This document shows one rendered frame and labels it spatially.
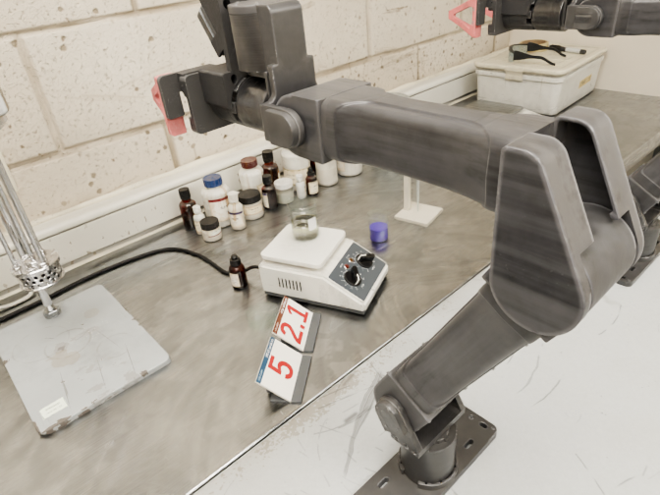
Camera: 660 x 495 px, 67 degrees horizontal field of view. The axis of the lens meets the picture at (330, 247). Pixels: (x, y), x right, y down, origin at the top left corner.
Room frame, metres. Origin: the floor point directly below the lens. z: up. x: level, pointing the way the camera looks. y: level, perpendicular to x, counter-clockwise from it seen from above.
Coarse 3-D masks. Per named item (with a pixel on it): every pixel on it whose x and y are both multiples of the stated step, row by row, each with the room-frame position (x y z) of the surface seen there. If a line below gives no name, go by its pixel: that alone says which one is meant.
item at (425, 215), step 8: (408, 184) 0.99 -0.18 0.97; (408, 192) 0.99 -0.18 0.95; (408, 200) 0.99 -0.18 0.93; (408, 208) 0.99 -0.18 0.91; (416, 208) 0.99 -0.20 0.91; (424, 208) 0.99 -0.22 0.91; (432, 208) 0.98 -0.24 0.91; (440, 208) 0.98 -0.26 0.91; (400, 216) 0.96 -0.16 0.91; (408, 216) 0.96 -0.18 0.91; (416, 216) 0.96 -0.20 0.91; (424, 216) 0.95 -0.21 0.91; (432, 216) 0.95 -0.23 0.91; (416, 224) 0.93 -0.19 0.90; (424, 224) 0.92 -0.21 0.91
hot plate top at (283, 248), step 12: (288, 228) 0.82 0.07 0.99; (324, 228) 0.81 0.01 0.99; (276, 240) 0.78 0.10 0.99; (288, 240) 0.78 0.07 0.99; (324, 240) 0.76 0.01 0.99; (336, 240) 0.76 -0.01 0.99; (264, 252) 0.74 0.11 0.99; (276, 252) 0.74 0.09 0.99; (288, 252) 0.73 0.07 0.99; (300, 252) 0.73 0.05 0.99; (312, 252) 0.73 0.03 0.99; (324, 252) 0.72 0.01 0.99; (300, 264) 0.70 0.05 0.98; (312, 264) 0.69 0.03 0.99
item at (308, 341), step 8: (312, 320) 0.65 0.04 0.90; (312, 328) 0.63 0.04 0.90; (280, 336) 0.58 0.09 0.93; (304, 336) 0.61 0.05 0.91; (312, 336) 0.61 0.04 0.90; (288, 344) 0.60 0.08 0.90; (304, 344) 0.59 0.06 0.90; (312, 344) 0.59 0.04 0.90; (304, 352) 0.58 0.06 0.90; (312, 352) 0.58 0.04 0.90
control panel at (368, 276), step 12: (348, 252) 0.75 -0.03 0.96; (360, 252) 0.76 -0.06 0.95; (348, 264) 0.72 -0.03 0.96; (372, 264) 0.74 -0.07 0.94; (384, 264) 0.75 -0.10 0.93; (336, 276) 0.69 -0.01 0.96; (360, 276) 0.71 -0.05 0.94; (372, 276) 0.71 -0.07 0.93; (348, 288) 0.67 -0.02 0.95; (360, 288) 0.68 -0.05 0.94
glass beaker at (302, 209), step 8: (288, 200) 0.80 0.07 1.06; (296, 200) 0.81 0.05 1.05; (304, 200) 0.81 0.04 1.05; (312, 200) 0.80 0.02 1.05; (296, 208) 0.76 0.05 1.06; (304, 208) 0.76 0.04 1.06; (312, 208) 0.77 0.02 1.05; (296, 216) 0.76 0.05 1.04; (304, 216) 0.76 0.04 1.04; (312, 216) 0.77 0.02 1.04; (296, 224) 0.77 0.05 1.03; (304, 224) 0.76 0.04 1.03; (312, 224) 0.77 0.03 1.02; (296, 232) 0.77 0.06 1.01; (304, 232) 0.76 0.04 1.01; (312, 232) 0.76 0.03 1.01; (296, 240) 0.77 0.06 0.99; (304, 240) 0.76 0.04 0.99; (312, 240) 0.76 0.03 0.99
